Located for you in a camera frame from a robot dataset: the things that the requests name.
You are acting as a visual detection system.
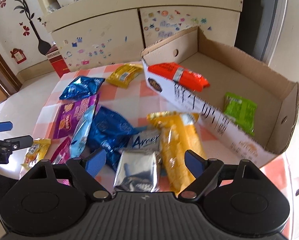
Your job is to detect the yellow little waffle packet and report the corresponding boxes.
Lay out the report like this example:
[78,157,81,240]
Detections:
[21,138,51,170]

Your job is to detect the light blue ameria packet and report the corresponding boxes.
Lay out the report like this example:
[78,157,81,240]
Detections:
[69,105,96,158]
[127,129,161,151]

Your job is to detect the silver foil packet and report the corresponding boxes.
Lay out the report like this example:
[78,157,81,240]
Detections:
[114,148,161,192]

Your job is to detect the blue foil snack bag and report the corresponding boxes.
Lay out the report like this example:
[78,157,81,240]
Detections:
[59,76,105,100]

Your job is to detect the pink snack packet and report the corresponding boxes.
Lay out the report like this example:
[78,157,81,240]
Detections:
[50,136,72,186]

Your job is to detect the dark blue foil bag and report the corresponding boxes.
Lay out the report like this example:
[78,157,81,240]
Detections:
[86,106,138,171]

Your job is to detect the long yellow cake packet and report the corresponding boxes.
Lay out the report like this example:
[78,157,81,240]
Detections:
[147,111,206,195]

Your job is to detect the pink white checkered tablecloth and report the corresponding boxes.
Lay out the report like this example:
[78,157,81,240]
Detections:
[32,64,293,204]

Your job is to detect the purple noodle snack packet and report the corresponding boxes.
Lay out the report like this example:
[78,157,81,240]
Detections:
[52,94,100,139]

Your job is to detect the green snack packet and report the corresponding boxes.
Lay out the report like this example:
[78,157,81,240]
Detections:
[223,92,257,136]

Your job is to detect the white cardboard milk box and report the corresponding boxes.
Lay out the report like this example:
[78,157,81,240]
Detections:
[141,27,299,167]

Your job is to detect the red gift box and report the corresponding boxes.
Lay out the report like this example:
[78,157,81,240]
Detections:
[46,44,70,78]

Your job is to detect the orange snack packet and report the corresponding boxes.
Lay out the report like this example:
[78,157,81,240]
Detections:
[148,62,210,92]

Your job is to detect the small yellow snack packet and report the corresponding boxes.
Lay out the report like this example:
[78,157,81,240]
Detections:
[106,63,143,89]

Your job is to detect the beige wooden cabinet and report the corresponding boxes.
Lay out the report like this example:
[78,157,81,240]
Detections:
[38,0,243,72]

